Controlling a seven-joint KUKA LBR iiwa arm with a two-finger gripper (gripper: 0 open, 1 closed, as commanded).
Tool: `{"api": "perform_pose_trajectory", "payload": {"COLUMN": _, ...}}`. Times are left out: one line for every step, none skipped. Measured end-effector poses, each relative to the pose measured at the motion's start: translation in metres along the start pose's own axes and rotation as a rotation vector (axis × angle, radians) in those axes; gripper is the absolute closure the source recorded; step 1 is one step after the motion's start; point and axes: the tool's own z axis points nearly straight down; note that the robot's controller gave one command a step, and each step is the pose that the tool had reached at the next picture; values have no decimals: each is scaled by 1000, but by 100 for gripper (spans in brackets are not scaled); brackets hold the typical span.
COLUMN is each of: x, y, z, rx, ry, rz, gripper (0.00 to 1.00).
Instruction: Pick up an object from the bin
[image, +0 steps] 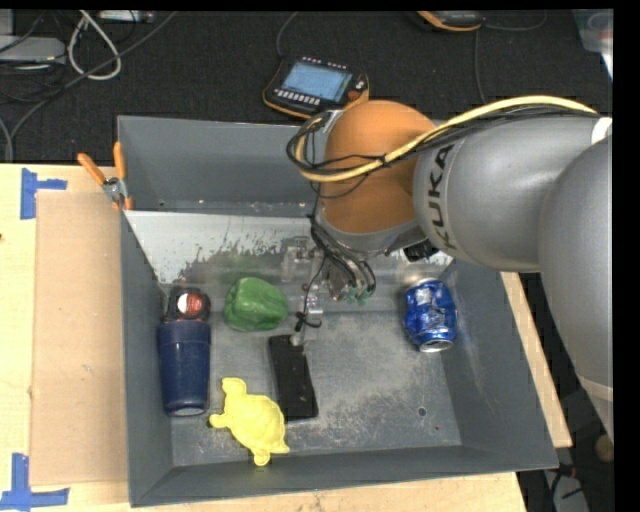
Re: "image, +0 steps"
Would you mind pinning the grey metal bin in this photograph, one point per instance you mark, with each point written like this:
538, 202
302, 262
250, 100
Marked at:
380, 390

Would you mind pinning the dark blue cup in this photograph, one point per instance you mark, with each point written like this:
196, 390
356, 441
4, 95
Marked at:
184, 365

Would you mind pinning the yellow toy turtle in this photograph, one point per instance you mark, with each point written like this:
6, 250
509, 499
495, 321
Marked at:
253, 421

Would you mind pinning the crushed blue can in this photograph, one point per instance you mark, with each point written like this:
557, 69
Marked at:
431, 314

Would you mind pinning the brown cardboard board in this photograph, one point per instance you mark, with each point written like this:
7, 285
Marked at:
75, 340

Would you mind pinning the green toy pepper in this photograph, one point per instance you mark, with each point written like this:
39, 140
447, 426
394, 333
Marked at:
255, 306

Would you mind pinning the black and red round can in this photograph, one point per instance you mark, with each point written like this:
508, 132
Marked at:
188, 305

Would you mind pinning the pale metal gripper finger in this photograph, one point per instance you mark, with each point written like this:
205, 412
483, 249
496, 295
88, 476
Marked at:
296, 260
310, 309

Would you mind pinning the black cylinder on white bracket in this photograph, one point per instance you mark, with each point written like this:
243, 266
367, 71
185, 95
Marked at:
418, 250

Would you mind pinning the black flat block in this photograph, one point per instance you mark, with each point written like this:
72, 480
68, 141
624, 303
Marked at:
294, 380

